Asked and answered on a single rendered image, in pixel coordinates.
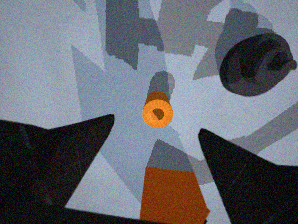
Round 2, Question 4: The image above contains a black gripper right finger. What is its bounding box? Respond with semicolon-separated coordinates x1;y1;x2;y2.
198;128;298;224

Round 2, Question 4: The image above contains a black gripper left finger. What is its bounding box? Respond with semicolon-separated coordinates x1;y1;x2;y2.
0;114;115;207

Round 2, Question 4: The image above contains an orange knob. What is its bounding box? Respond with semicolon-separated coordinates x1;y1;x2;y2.
142;91;173;128

